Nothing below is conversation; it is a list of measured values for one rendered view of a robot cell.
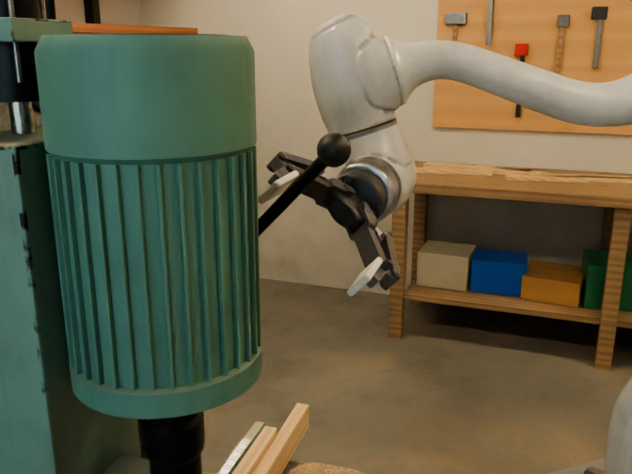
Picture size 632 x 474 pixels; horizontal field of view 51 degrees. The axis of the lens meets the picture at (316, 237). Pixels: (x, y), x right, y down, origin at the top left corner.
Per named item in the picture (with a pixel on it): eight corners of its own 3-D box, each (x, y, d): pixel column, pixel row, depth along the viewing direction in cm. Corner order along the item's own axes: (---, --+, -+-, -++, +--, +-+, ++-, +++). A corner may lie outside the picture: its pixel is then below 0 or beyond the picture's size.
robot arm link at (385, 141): (345, 230, 98) (318, 145, 95) (369, 207, 112) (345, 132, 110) (417, 213, 94) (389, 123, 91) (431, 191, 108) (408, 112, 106)
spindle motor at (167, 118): (213, 440, 53) (194, 32, 44) (29, 406, 58) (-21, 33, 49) (287, 348, 69) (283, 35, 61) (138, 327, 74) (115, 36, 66)
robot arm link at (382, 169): (326, 186, 97) (314, 195, 91) (369, 142, 93) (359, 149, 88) (370, 231, 96) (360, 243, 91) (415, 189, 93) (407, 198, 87)
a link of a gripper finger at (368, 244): (339, 218, 84) (347, 223, 85) (365, 283, 77) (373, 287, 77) (360, 198, 83) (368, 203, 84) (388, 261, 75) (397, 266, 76)
